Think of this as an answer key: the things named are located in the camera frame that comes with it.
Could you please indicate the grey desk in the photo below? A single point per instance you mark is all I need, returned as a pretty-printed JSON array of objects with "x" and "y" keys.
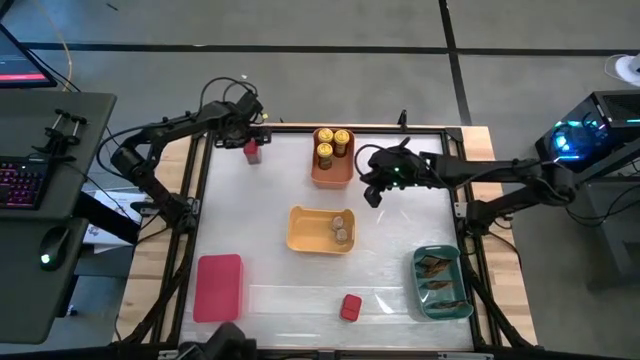
[{"x": 30, "y": 300}]

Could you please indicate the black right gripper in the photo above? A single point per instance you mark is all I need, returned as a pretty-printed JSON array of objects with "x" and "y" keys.
[{"x": 400, "y": 170}]

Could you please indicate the black computer tower RGB lights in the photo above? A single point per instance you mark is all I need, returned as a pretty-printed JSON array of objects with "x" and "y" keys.
[{"x": 590, "y": 130}]

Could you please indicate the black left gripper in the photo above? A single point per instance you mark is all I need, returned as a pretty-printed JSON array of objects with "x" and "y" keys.
[{"x": 230, "y": 137}]

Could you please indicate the white round object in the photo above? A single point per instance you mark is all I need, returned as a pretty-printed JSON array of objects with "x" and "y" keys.
[{"x": 627, "y": 70}]

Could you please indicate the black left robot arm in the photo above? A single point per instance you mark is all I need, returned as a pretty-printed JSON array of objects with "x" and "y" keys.
[{"x": 150, "y": 132}]

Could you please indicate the monitor with red bar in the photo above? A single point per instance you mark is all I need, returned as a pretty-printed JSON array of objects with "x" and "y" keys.
[{"x": 20, "y": 60}]

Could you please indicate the wooden table board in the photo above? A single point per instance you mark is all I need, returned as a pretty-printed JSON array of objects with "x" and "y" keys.
[{"x": 477, "y": 140}]

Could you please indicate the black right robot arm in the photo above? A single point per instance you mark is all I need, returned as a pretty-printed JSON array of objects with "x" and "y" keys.
[{"x": 500, "y": 167}]

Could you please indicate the yellow-lid dark spice jar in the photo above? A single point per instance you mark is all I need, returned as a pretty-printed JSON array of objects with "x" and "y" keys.
[
  {"x": 324, "y": 150},
  {"x": 325, "y": 135},
  {"x": 341, "y": 137}
]

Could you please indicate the brown spice pouch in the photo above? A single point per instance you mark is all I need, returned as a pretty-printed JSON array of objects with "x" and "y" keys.
[
  {"x": 438, "y": 285},
  {"x": 439, "y": 270},
  {"x": 447, "y": 304},
  {"x": 431, "y": 260}
]

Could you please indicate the black desk clamp stand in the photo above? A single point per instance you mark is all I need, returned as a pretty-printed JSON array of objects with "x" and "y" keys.
[{"x": 60, "y": 132}]

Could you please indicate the red smoked paprika tin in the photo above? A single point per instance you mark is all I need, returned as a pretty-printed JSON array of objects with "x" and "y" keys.
[
  {"x": 350, "y": 308},
  {"x": 253, "y": 156}
]

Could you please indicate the black computer mouse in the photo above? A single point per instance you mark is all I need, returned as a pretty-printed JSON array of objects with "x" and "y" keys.
[{"x": 54, "y": 247}]

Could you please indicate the yellow plastic bin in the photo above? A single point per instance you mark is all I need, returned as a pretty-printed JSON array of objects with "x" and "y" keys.
[{"x": 310, "y": 232}]

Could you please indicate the small glass saffron jar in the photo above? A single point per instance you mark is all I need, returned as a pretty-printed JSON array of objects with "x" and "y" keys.
[
  {"x": 338, "y": 223},
  {"x": 342, "y": 236}
]

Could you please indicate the black clamp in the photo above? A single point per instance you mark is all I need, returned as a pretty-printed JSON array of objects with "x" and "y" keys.
[{"x": 402, "y": 119}]

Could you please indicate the black aluminium table frame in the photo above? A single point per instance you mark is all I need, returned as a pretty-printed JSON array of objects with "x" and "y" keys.
[{"x": 290, "y": 129}]

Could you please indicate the salmon orange plastic bin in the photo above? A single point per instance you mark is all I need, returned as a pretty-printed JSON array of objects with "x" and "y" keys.
[{"x": 332, "y": 177}]

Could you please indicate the white printed papers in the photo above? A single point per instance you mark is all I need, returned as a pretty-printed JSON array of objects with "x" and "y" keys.
[{"x": 100, "y": 235}]

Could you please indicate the pink rectangular lid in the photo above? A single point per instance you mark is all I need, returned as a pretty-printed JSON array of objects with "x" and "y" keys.
[{"x": 218, "y": 290}]

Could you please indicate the teal plastic bin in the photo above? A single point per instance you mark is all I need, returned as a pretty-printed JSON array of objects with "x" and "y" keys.
[{"x": 419, "y": 295}]

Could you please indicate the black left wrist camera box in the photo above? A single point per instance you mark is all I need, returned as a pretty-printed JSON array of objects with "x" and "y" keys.
[{"x": 249, "y": 106}]

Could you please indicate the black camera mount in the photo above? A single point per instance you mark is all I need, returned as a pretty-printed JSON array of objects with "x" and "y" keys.
[{"x": 220, "y": 345}]

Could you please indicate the backlit black keyboard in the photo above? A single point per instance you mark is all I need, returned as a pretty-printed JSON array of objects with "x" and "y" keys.
[{"x": 22, "y": 182}]

